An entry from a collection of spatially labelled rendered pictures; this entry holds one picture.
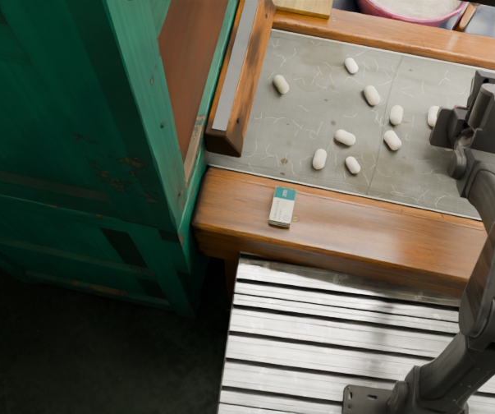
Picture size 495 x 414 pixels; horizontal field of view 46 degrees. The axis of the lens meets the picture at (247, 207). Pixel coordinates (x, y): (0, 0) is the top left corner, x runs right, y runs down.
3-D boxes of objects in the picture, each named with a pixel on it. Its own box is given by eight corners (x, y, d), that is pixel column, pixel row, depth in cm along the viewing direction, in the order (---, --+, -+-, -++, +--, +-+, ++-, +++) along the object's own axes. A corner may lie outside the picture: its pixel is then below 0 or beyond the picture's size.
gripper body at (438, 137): (438, 103, 95) (446, 120, 89) (501, 115, 94) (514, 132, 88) (427, 140, 98) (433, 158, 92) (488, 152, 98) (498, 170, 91)
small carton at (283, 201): (289, 227, 94) (290, 223, 92) (268, 223, 95) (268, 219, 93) (295, 194, 96) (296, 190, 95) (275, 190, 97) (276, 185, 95)
